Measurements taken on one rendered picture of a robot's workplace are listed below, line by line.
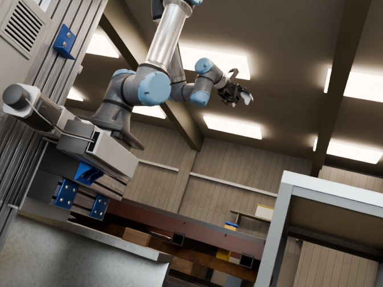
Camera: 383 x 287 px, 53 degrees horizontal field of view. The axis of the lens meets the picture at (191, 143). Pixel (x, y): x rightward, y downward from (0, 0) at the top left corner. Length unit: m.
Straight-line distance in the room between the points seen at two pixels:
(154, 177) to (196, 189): 1.15
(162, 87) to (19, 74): 0.46
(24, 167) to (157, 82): 0.51
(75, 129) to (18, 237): 0.91
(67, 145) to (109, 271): 0.73
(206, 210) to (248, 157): 1.63
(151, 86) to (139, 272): 0.75
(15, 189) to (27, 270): 0.61
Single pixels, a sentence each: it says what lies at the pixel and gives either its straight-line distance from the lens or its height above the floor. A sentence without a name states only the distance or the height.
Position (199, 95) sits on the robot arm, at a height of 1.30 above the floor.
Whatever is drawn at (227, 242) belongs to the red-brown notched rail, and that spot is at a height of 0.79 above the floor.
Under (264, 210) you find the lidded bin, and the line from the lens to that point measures 8.59.
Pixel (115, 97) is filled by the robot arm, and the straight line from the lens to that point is 1.43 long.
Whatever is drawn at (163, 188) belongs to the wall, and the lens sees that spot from 9.65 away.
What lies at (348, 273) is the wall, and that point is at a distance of 8.13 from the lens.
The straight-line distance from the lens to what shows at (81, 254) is 1.74.
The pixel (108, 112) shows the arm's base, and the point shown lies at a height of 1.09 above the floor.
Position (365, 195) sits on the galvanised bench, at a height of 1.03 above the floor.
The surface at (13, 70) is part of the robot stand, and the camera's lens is 1.17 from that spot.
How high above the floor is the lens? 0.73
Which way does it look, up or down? 15 degrees up
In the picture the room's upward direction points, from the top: 18 degrees clockwise
